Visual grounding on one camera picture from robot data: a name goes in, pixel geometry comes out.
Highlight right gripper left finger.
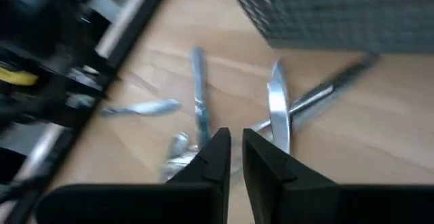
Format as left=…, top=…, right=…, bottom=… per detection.
left=35, top=128, right=232, bottom=224

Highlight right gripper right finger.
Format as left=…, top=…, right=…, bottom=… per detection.
left=242, top=128, right=434, bottom=224

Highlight silver fork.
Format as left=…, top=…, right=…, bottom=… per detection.
left=158, top=131, right=201, bottom=184

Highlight silver spoon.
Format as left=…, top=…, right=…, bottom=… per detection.
left=100, top=98, right=182, bottom=118

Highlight grey plastic cutlery basket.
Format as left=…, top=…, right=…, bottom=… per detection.
left=223, top=0, right=434, bottom=54

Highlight black aluminium table frame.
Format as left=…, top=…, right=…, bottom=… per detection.
left=0, top=0, right=170, bottom=224

